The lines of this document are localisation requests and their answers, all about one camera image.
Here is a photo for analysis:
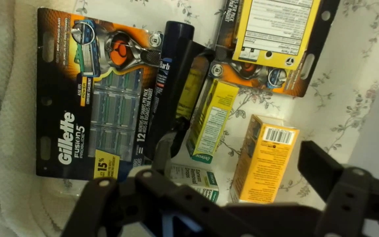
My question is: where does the clear plastic storage bin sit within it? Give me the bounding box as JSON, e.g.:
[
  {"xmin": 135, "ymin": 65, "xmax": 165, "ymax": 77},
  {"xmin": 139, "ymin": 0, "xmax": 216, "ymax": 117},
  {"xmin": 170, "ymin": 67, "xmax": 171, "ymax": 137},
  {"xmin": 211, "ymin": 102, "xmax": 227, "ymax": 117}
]
[{"xmin": 0, "ymin": 0, "xmax": 379, "ymax": 237}]

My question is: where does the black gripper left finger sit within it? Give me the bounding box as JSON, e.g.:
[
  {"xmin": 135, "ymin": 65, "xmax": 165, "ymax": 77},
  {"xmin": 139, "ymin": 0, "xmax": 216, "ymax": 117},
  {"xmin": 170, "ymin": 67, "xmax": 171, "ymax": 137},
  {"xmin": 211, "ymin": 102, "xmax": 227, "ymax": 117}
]
[{"xmin": 62, "ymin": 169, "xmax": 260, "ymax": 237}]

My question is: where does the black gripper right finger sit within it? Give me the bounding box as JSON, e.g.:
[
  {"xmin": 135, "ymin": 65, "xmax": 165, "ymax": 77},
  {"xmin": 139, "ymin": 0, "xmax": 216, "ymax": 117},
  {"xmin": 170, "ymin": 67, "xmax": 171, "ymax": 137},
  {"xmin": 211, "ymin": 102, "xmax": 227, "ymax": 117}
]
[{"xmin": 298, "ymin": 141, "xmax": 379, "ymax": 237}]

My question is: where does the yellow green slim box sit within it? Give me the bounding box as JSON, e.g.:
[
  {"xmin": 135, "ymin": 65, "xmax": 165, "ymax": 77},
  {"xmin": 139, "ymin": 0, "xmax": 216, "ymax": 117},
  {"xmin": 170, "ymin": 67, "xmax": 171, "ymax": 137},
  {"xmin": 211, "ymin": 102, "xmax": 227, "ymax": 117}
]
[{"xmin": 187, "ymin": 79, "xmax": 240, "ymax": 163}]

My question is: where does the floral bed sheet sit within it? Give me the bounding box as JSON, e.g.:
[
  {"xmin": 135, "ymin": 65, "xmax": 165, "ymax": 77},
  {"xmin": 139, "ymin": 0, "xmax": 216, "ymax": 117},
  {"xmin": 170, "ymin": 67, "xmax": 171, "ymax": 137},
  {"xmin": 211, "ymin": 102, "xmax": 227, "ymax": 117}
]
[{"xmin": 74, "ymin": 0, "xmax": 379, "ymax": 206}]

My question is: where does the white green label box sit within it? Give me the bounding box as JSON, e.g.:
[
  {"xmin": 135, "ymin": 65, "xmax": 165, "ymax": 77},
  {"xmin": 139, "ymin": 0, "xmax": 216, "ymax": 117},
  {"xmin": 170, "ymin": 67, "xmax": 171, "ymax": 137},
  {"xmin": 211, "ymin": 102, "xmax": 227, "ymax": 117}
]
[{"xmin": 168, "ymin": 163, "xmax": 220, "ymax": 203}]

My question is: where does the orange yellow barcode box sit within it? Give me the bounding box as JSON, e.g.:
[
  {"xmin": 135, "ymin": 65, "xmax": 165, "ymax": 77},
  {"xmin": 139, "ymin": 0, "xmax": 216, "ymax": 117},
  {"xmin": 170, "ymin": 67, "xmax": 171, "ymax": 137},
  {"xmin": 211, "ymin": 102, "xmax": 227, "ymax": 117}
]
[{"xmin": 231, "ymin": 115, "xmax": 299, "ymax": 204}]

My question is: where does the cream towel blanket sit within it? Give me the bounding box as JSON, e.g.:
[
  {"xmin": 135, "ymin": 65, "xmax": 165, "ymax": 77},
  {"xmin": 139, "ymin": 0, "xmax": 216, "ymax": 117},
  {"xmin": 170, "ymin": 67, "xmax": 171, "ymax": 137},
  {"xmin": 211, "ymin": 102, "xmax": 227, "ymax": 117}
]
[{"xmin": 0, "ymin": 0, "xmax": 75, "ymax": 237}]

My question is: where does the large Gillette razor pack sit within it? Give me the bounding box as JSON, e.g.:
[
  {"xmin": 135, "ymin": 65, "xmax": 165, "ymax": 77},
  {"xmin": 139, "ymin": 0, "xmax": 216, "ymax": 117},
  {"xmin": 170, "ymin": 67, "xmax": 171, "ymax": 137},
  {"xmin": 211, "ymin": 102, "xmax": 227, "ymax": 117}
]
[{"xmin": 36, "ymin": 8, "xmax": 162, "ymax": 181}]

